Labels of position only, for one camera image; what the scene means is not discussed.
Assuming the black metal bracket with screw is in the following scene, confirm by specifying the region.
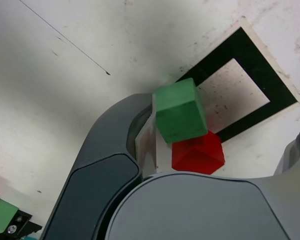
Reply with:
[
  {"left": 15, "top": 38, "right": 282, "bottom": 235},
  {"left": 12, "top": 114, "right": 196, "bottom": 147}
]
[{"left": 0, "top": 209, "right": 43, "bottom": 238}]

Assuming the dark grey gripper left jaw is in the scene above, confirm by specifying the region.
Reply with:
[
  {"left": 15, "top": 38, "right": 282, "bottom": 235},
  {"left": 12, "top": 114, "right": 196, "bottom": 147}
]
[{"left": 41, "top": 92, "right": 157, "bottom": 240}]

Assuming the red cube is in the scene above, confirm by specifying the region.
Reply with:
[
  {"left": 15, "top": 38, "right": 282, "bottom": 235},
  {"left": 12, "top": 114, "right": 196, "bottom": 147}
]
[{"left": 171, "top": 131, "right": 226, "bottom": 176}]

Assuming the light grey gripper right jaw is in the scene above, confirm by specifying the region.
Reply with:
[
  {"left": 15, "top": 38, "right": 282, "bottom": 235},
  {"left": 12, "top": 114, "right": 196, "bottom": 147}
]
[{"left": 103, "top": 127, "right": 300, "bottom": 240}]

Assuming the green cube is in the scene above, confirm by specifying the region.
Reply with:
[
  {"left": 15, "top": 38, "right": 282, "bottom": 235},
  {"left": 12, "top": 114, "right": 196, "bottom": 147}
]
[{"left": 152, "top": 77, "right": 208, "bottom": 145}]

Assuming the green plastic block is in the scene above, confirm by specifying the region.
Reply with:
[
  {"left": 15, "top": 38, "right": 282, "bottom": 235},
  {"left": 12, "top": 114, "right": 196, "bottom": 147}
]
[{"left": 0, "top": 197, "right": 19, "bottom": 235}]

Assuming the black tape square outline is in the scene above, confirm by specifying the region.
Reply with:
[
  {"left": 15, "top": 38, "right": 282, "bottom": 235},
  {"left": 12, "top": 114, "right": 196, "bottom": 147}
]
[{"left": 174, "top": 26, "right": 299, "bottom": 143}]

